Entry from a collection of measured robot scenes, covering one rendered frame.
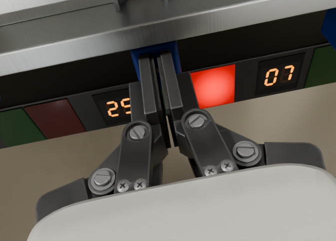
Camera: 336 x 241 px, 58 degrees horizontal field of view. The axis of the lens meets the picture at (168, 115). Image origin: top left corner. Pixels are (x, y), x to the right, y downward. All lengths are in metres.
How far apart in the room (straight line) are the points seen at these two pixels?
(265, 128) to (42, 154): 0.65
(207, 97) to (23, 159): 0.83
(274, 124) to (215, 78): 0.73
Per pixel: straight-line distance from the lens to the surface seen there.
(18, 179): 1.02
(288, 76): 0.22
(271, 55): 0.21
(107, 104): 0.21
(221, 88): 0.21
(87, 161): 0.93
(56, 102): 0.21
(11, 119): 0.23
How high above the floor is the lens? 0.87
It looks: 83 degrees down
